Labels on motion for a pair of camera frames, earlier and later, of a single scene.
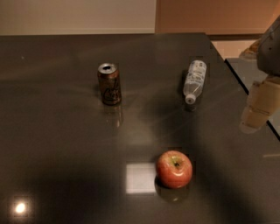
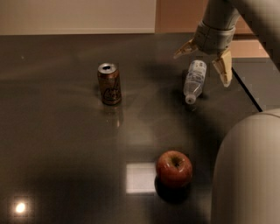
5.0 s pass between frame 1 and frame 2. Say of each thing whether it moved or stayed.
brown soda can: stayed
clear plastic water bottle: stayed
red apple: stayed
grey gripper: moved
